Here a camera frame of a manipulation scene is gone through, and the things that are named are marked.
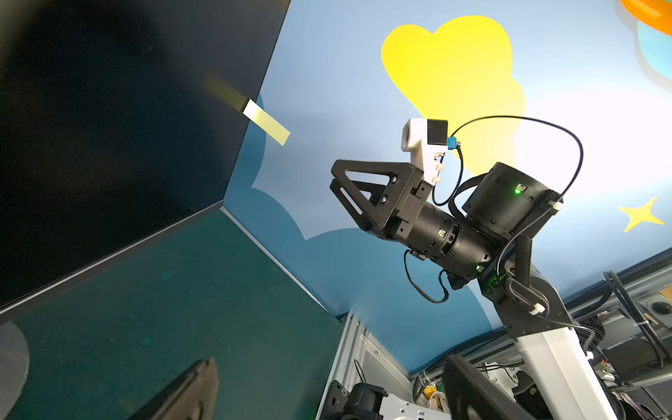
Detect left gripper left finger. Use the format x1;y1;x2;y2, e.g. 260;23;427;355
129;358;220;420

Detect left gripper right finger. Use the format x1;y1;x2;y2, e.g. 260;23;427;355
442;355;535;420

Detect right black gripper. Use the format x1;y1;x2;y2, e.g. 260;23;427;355
330;159;434;239

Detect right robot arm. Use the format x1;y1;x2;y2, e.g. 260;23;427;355
330;160;618;419

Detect round grey monitor base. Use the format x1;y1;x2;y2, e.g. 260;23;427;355
0;322;30;419

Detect black computer monitor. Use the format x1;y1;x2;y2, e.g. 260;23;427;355
1;1;290;323

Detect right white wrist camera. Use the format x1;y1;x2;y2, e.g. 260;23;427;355
402;117;449;187

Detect black camera cable right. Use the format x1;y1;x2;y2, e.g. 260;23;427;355
431;114;585;208

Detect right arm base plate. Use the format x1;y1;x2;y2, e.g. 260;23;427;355
317;380;390;420

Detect right aluminium frame post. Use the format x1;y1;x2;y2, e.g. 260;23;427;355
315;313;412;419

